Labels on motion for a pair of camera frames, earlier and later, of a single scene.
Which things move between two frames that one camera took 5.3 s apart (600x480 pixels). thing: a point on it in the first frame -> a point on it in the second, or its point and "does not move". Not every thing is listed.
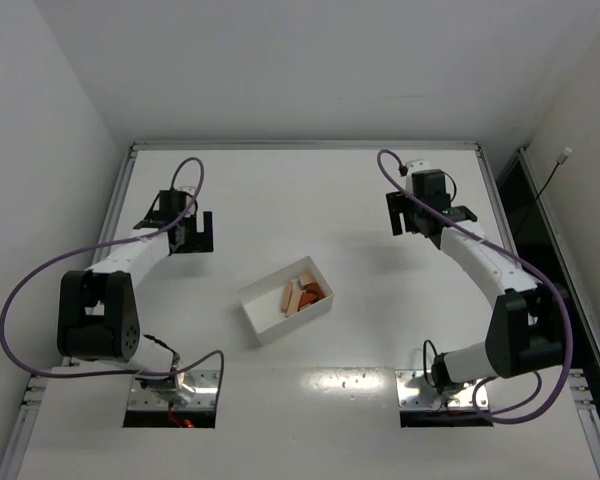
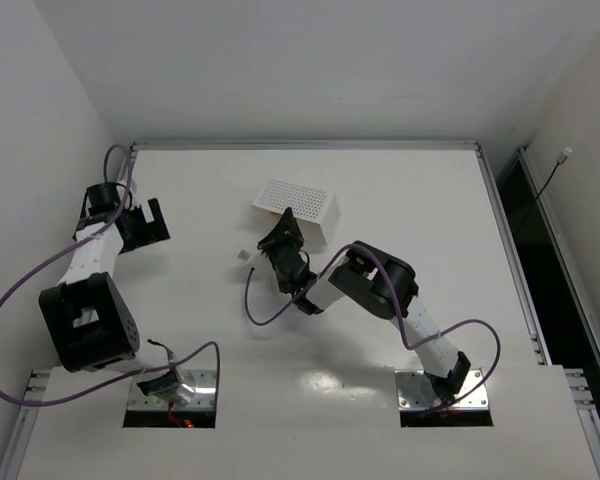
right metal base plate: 413,393 does not move
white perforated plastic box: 262,301 -> 315,211
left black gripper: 198,239 -> 137,226
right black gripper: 400,208 -> 281,245
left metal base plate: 205,397 does not move
